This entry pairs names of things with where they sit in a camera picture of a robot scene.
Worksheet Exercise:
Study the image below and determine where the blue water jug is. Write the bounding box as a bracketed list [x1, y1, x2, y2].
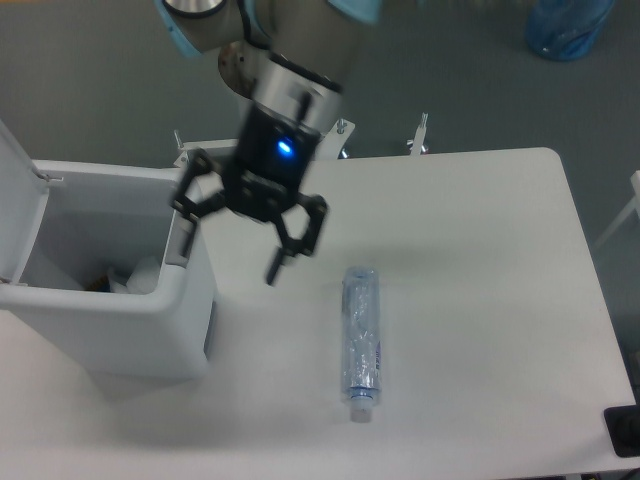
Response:
[524, 0, 616, 61]

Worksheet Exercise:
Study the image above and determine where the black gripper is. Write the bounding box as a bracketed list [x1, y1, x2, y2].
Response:
[168, 103, 330, 287]

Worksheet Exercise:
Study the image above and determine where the black device at table edge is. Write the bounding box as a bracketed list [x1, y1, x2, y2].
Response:
[604, 405, 639, 458]

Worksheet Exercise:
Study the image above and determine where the white paper carton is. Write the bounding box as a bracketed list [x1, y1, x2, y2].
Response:
[107, 257, 161, 295]

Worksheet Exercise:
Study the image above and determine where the crushed clear plastic bottle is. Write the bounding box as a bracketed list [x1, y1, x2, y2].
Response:
[341, 266, 382, 423]

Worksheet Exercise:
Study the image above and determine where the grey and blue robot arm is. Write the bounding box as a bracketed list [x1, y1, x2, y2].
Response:
[155, 1, 382, 284]

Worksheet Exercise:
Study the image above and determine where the white frame at right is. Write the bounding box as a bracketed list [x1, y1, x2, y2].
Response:
[594, 171, 639, 250]

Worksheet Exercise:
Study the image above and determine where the white base bracket with bolt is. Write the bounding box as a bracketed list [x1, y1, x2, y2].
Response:
[406, 112, 429, 156]

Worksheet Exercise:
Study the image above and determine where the white open trash can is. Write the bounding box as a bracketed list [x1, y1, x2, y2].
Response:
[1, 129, 217, 379]

